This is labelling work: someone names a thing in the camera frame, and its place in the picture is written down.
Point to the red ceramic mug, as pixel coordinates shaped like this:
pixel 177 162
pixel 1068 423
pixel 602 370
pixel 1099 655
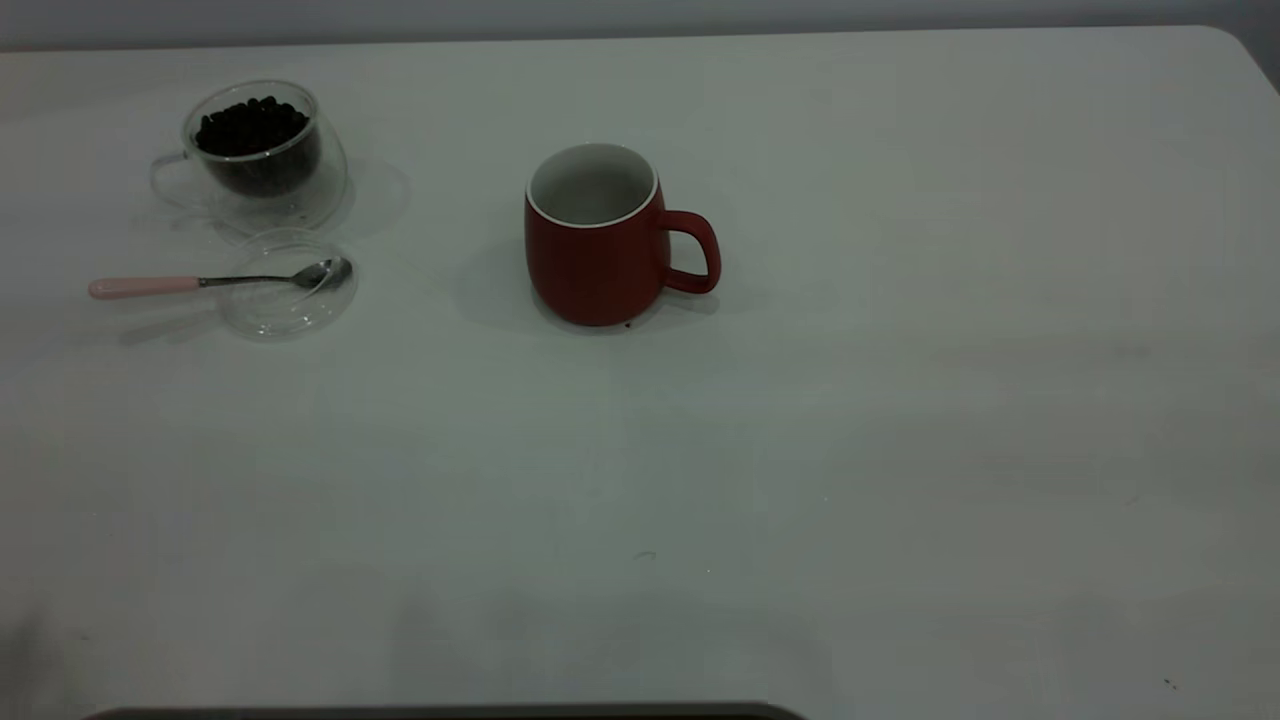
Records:
pixel 590 275

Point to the clear double-wall glass cup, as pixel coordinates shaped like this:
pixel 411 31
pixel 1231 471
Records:
pixel 328 190

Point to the clear glass saucer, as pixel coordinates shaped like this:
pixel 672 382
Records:
pixel 282 316

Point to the dark coffee beans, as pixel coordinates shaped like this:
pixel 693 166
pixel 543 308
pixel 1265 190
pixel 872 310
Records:
pixel 255 130

